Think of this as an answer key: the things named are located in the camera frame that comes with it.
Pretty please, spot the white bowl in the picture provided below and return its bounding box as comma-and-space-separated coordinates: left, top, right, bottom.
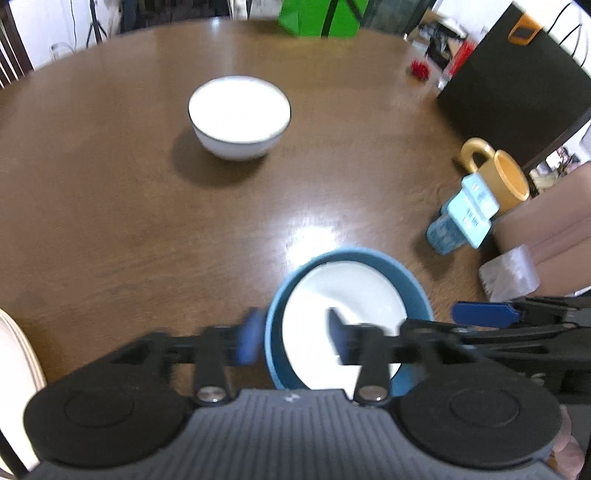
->
187, 75, 291, 162
281, 261, 407, 396

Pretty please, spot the blue bowl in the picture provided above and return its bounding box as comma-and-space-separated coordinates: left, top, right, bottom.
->
264, 247, 434, 389

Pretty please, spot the cream plate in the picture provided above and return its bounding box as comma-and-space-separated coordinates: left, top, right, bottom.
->
0, 310, 46, 470

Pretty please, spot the person's right hand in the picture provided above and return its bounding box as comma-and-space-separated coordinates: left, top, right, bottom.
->
550, 405, 585, 480

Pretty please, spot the pink suitcase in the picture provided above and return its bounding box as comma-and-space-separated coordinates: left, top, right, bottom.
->
493, 163, 591, 296

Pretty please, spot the yogurt cup front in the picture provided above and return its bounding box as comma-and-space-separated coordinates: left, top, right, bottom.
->
426, 191, 491, 255

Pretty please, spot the yogurt cup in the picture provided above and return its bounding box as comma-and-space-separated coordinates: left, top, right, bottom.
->
462, 173, 500, 219
426, 191, 491, 255

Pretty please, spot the yellow mug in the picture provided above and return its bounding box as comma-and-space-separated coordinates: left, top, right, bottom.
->
459, 138, 530, 215

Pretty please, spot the yogurt cup back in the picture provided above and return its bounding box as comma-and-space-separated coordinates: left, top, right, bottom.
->
462, 173, 500, 219

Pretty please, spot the black paper shopping bag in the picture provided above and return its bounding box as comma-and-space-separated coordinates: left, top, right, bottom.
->
438, 4, 590, 170

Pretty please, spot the red rose flower head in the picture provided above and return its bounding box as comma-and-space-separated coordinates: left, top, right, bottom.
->
408, 60, 431, 82

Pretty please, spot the red drink bottle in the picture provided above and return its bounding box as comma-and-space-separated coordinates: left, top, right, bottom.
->
438, 37, 478, 91

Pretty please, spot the green paper shopping bag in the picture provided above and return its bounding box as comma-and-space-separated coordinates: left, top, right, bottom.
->
279, 0, 369, 38

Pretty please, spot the studio light on tripod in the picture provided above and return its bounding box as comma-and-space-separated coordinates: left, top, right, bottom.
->
85, 0, 108, 48

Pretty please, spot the dark wooden chair left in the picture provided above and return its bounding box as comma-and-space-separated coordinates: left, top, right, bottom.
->
0, 1, 33, 89

